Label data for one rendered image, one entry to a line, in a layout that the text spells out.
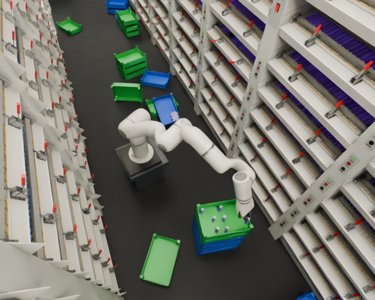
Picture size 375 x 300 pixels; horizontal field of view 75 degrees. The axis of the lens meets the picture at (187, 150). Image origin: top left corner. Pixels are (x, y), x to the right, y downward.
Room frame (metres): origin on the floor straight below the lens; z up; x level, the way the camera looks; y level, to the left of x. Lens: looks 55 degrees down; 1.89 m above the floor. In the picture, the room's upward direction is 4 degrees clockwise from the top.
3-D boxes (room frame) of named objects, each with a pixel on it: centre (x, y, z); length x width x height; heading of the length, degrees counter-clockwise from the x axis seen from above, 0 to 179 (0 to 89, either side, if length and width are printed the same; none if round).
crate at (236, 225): (0.54, -0.25, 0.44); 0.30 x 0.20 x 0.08; 104
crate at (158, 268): (0.35, 0.13, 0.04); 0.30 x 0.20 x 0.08; 169
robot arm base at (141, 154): (1.06, 0.36, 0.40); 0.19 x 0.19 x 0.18
